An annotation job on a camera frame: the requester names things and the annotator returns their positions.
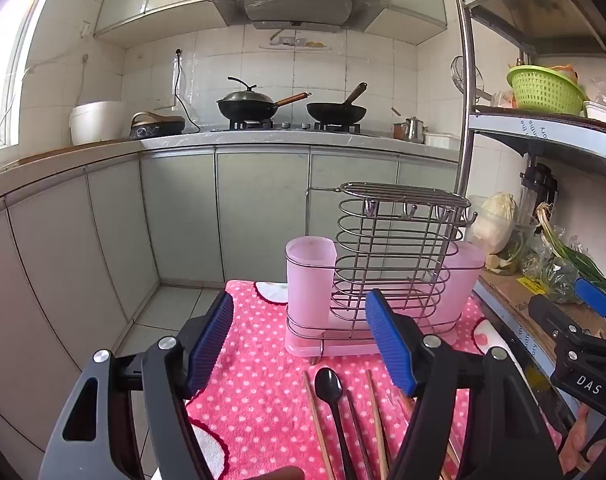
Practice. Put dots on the metal shelf rack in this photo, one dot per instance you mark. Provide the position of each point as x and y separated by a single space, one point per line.
533 132

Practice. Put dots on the steel range hood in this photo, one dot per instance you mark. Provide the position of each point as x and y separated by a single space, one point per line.
298 7

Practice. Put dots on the black plastic spoon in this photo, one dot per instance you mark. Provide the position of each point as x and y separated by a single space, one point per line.
328 387

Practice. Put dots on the black blender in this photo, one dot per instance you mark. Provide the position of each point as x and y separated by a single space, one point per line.
538 180

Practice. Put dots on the dark electric baking pan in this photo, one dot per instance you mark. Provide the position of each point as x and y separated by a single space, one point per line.
158 127

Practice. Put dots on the steel kettle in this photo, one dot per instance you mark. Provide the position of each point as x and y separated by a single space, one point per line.
415 131

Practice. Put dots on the black open wok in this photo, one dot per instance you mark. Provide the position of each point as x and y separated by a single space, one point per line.
335 112

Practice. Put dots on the pink drip tray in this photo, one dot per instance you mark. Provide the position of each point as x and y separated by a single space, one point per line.
343 346

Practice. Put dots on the plastic bag of greens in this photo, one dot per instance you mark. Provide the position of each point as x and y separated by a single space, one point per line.
558 280

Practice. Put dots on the green onions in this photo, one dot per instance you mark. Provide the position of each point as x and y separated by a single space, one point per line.
565 255

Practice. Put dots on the napa cabbage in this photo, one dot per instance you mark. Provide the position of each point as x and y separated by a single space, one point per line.
493 220

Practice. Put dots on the gas stove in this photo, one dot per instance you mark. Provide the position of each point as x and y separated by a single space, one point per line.
288 126

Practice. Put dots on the white rice cooker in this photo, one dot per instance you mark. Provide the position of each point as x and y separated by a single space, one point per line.
98 125

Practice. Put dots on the white wall hook rail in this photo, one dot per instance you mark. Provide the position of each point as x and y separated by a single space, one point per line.
293 46

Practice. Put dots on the pink round utensil cup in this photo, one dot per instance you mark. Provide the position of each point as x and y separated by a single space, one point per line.
308 285

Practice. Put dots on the small copper pot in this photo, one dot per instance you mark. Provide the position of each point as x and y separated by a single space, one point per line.
399 131

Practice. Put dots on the grey base cabinets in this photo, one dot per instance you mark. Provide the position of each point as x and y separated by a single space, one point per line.
258 210

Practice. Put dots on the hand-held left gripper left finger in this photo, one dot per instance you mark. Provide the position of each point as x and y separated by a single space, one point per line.
210 345

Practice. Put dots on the grey wall cabinets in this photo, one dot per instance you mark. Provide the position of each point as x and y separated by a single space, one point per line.
133 5

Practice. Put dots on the kitchen window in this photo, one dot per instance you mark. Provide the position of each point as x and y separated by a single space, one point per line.
3 60

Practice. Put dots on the white rectangular container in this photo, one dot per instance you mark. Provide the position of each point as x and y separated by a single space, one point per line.
440 140

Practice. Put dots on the dark wooden chopstick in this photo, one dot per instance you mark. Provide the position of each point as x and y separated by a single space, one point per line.
359 435

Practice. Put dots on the black lidded wok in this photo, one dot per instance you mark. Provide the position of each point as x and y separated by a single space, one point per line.
245 105

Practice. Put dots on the cardboard box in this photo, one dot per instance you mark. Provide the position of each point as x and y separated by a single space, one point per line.
513 300

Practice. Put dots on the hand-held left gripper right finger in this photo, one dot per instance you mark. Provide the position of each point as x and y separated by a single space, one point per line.
390 345

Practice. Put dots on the clear plastic container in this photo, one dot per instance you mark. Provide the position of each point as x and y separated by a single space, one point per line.
520 255

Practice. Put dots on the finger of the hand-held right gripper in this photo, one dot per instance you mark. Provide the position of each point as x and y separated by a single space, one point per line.
548 312
593 296

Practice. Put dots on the green plastic basket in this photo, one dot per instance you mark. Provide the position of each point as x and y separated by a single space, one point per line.
543 90

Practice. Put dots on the person's right hand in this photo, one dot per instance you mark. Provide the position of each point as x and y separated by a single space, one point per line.
575 440

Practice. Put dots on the pink wide utensil cup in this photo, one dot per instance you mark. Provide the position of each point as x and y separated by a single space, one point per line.
463 280

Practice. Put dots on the pink dotted cloth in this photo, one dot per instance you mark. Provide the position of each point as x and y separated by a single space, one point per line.
263 385

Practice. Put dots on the white plastic tray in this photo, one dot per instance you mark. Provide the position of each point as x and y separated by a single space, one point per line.
603 111

